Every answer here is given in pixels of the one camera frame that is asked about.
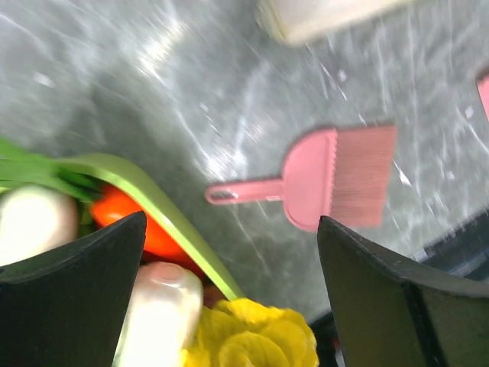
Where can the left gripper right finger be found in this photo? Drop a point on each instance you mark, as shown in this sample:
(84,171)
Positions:
(397,302)

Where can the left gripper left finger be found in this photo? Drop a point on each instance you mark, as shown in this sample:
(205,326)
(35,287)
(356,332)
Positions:
(66,307)

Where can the pink hand brush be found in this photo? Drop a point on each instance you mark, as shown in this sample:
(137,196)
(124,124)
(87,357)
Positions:
(340,173)

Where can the pink dustpan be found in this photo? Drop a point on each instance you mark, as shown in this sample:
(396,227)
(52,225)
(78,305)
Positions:
(483,91)

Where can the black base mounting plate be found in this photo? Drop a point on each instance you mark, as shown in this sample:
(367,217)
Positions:
(454,244)

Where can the white green bok choy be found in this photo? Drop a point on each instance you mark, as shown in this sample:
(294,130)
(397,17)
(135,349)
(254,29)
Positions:
(161,318)

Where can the orange carrot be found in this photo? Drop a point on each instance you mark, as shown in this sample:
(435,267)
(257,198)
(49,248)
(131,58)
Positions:
(130,221)

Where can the green vegetable basket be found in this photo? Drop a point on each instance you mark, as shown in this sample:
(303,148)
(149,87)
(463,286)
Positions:
(128,189)

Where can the green leafy lettuce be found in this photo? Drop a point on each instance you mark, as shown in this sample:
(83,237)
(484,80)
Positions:
(20,167)

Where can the yellow napa cabbage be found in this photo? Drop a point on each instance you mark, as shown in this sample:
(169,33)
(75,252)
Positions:
(245,333)

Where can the celery stalk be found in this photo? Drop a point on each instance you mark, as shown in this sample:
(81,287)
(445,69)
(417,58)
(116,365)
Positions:
(300,21)

